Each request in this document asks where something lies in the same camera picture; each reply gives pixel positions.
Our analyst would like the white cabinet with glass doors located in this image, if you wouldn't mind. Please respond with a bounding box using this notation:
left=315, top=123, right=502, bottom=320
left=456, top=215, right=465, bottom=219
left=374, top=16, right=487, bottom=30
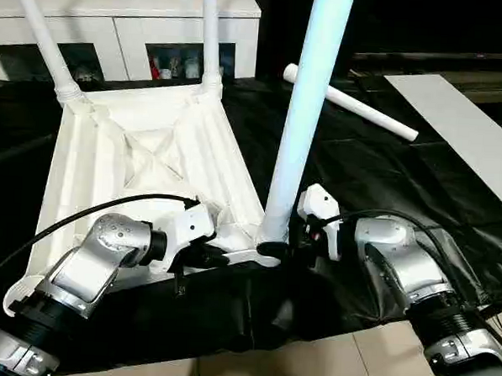
left=0, top=0, right=262, bottom=98

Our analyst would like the black mat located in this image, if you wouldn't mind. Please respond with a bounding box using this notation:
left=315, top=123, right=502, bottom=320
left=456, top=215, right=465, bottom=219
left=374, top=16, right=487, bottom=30
left=0, top=59, right=502, bottom=376

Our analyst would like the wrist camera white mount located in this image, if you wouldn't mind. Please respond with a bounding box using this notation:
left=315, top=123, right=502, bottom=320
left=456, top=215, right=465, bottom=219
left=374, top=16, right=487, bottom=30
left=294, top=182, right=346, bottom=262
left=151, top=199, right=221, bottom=280

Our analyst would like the black box with yellow label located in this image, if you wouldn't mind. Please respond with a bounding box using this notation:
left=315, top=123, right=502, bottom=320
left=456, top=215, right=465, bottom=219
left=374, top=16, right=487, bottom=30
left=254, top=0, right=502, bottom=95

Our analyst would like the white side table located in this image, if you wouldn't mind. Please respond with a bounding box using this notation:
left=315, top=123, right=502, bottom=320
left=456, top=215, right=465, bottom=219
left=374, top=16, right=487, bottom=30
left=378, top=71, right=502, bottom=207

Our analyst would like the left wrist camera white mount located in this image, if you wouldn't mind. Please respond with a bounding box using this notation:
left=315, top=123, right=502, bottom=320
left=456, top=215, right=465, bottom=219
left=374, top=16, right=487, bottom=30
left=151, top=199, right=221, bottom=280

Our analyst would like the white plastic table top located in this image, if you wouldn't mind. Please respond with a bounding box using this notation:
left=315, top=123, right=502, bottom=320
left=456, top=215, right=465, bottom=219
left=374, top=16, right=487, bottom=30
left=2, top=72, right=292, bottom=331

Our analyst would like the white plastic table leg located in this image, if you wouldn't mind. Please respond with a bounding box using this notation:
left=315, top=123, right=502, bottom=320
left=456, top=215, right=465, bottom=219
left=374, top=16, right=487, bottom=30
left=2, top=0, right=88, bottom=105
left=280, top=62, right=423, bottom=144
left=195, top=0, right=229, bottom=98
left=256, top=0, right=357, bottom=249

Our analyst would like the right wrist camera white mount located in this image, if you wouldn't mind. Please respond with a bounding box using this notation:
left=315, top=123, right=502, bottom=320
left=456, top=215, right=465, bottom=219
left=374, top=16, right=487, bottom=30
left=294, top=182, right=346, bottom=262

